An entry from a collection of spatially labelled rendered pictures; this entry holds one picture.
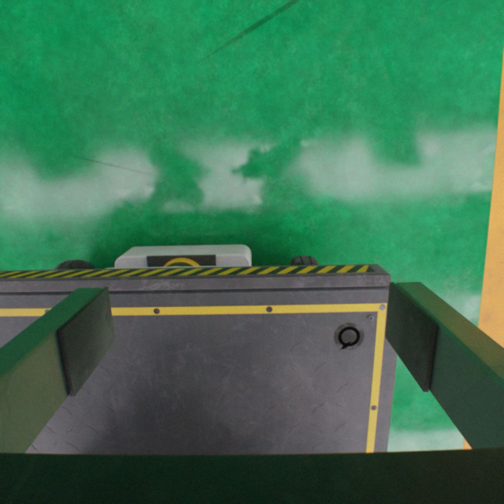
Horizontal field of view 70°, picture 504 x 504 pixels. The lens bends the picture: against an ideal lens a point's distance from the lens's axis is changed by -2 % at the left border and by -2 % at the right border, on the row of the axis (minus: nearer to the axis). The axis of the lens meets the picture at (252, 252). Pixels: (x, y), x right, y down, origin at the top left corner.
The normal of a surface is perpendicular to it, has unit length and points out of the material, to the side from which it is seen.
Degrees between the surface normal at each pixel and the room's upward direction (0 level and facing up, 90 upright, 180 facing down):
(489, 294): 0
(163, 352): 0
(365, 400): 0
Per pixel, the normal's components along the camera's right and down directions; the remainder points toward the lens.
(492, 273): -0.01, 0.25
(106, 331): 1.00, -0.02
